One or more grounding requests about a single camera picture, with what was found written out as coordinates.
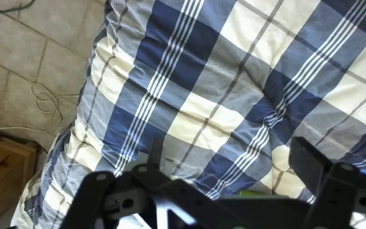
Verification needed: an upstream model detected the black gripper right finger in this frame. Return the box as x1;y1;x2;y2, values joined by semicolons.
288;138;366;229

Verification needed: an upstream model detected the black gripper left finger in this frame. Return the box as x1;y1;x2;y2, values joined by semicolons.
59;138;200;229

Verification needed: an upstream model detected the wooden nightstand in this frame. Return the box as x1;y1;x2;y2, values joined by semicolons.
0;137;38;217

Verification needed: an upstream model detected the blue plaid duvet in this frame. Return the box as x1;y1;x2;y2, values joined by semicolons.
11;0;366;229

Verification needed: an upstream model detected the thin grey cable on floor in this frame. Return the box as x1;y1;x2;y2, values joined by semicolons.
29;82;81;125

